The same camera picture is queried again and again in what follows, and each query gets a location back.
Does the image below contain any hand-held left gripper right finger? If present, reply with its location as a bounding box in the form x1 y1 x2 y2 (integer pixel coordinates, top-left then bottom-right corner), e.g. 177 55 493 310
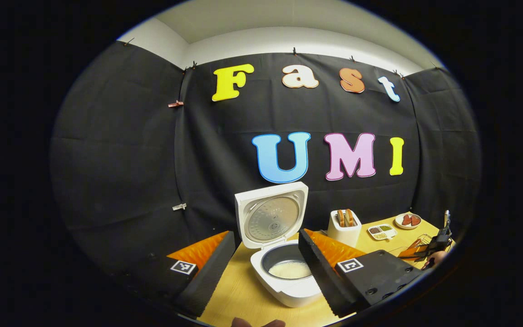
297 228 426 319

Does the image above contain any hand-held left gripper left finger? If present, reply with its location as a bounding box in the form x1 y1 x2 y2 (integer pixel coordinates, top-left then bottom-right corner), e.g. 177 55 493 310
107 230 236 319

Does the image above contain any white rice cooker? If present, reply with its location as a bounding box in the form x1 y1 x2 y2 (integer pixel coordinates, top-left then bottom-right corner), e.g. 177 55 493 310
234 181 324 308

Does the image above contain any white round plate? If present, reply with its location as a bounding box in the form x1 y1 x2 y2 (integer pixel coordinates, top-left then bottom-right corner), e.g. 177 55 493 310
395 213 422 230

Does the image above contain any white divided dish with beans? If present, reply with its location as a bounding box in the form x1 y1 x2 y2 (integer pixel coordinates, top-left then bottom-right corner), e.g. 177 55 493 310
367 224 398 241

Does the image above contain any white toaster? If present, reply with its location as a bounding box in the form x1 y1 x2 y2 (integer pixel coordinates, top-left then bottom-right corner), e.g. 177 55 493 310
327 209 363 248

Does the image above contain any black backdrop cloth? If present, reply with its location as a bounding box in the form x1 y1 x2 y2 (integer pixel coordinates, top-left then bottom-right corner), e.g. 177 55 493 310
49 41 482 291

